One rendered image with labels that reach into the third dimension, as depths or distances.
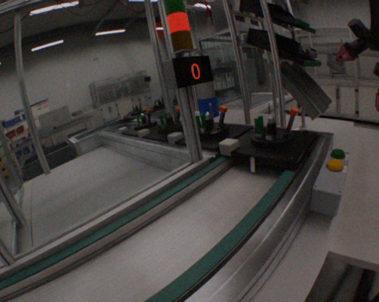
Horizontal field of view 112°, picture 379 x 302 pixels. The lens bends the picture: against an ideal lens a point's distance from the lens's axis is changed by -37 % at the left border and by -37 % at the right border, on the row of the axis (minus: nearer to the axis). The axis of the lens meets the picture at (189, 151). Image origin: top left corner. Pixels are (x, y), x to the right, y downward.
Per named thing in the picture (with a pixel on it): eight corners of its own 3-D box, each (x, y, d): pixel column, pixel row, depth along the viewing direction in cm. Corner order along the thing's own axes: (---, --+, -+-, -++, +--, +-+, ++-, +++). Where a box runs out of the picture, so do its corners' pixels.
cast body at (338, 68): (343, 74, 61) (346, 59, 57) (340, 73, 59) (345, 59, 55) (328, 65, 66) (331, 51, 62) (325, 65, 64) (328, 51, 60)
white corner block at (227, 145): (240, 151, 59) (239, 139, 58) (232, 157, 57) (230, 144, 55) (228, 149, 63) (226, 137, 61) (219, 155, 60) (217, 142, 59)
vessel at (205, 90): (219, 95, 149) (211, 48, 136) (207, 99, 140) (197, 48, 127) (206, 96, 159) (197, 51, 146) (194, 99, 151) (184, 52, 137)
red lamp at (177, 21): (193, 30, 43) (190, 13, 41) (178, 29, 40) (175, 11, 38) (180, 35, 46) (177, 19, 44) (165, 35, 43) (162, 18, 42)
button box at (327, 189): (346, 171, 43) (349, 151, 41) (336, 217, 31) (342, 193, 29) (326, 167, 48) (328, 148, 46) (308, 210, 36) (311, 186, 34)
